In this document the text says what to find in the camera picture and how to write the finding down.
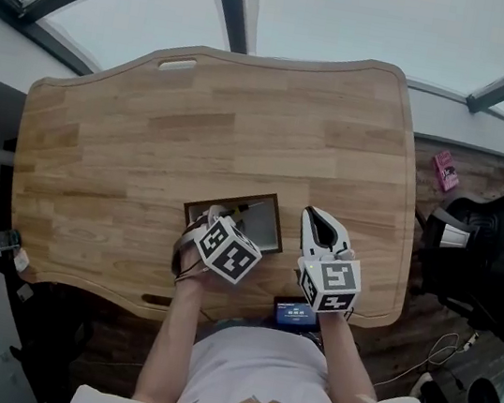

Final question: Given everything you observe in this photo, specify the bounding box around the black office chair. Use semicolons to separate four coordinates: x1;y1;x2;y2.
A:
405;155;504;347

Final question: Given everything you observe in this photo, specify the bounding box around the dark-framed box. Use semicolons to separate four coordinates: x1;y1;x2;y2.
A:
178;178;293;258

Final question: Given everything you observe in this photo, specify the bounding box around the person's left forearm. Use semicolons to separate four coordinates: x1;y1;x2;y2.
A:
131;272;224;403

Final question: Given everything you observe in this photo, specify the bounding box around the pink box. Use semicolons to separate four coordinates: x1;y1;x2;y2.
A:
427;148;466;195

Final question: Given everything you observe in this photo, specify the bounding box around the white paper tag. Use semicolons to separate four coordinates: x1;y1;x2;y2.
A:
9;246;33;276

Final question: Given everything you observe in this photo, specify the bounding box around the person's right forearm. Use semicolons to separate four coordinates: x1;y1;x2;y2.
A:
306;306;392;403

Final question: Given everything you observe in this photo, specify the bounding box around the black desk frame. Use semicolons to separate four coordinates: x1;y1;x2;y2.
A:
0;135;124;403

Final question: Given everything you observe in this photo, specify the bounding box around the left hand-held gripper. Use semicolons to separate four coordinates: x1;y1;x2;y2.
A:
172;199;271;289

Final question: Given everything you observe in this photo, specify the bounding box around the white cable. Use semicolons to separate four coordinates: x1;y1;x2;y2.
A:
373;317;482;403

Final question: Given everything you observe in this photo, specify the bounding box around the person's left hand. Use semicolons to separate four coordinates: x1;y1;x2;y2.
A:
168;245;229;292

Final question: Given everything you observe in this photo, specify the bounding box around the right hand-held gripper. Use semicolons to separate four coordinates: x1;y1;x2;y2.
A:
287;204;373;320

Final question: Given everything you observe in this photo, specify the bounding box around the white t-shirt with gold print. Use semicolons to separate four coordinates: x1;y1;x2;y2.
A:
67;295;475;403

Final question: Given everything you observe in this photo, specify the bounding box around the black device with blue screen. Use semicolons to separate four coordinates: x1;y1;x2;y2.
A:
268;293;326;336

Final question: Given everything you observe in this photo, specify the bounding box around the black and yellow screwdriver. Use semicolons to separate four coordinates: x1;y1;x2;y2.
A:
219;195;266;222

